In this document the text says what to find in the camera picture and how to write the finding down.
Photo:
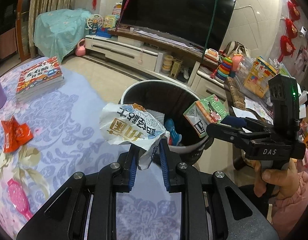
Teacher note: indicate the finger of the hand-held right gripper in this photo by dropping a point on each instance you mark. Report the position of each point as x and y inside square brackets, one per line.
[235, 121]
[228, 135]

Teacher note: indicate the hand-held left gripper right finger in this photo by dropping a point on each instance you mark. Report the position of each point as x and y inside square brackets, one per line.
[166, 172]

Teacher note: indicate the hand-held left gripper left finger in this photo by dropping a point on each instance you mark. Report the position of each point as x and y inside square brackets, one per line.
[132, 172]

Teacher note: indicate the green drink carton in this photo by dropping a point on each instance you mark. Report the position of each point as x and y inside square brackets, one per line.
[206, 110]

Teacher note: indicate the white printed plastic bag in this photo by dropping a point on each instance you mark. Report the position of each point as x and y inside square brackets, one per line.
[124, 127]

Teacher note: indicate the trash bin with black liner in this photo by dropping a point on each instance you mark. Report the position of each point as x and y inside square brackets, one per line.
[168, 97]

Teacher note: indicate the person's right forearm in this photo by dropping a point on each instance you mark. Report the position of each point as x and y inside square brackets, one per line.
[291, 210]

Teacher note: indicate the person's right hand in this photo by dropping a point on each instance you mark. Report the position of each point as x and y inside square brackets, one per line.
[281, 177]

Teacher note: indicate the printed paper sheet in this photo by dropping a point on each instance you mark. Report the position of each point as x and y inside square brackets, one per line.
[256, 106]

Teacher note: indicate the brown marble side table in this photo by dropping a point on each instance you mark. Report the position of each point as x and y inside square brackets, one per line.
[235, 92]

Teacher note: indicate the blue plastic item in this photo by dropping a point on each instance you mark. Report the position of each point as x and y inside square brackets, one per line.
[172, 132]

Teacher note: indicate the yellow colourful game box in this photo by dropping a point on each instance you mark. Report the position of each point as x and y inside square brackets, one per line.
[260, 76]

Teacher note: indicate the pink plastic toy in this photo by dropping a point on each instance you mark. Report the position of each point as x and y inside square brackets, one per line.
[237, 62]

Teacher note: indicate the orange toy telephone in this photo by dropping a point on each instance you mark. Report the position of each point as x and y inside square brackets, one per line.
[211, 53]

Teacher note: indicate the beige bag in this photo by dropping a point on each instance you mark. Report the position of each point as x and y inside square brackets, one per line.
[235, 47]

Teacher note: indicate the pink comb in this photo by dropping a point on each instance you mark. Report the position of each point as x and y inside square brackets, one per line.
[18, 196]

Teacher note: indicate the white television stand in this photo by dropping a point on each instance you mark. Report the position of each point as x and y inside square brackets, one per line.
[124, 52]

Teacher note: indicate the orange snack wrapper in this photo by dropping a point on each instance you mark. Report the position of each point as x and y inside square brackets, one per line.
[16, 135]

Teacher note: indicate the black flat television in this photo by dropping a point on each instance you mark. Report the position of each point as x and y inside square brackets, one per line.
[173, 7]

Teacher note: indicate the stack of children's books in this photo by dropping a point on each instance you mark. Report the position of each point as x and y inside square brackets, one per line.
[39, 76]

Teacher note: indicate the pink toy kettlebell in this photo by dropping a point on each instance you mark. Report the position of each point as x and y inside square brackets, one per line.
[80, 48]

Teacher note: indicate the ferris wheel toy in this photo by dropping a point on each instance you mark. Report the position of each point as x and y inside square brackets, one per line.
[95, 25]

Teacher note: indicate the colourful toy house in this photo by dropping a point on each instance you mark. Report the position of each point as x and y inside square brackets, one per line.
[110, 21]

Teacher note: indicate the teal cloth cover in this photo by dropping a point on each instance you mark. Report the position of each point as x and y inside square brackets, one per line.
[59, 30]

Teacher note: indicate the pink arch toy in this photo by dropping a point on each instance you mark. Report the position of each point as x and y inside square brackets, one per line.
[117, 7]

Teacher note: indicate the beige curtain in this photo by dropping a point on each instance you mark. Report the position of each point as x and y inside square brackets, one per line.
[49, 2]

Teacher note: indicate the dark wooden cabinet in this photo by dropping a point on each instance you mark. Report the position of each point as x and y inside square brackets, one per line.
[9, 17]

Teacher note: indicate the white security camera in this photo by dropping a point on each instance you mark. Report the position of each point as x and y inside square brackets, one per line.
[303, 32]

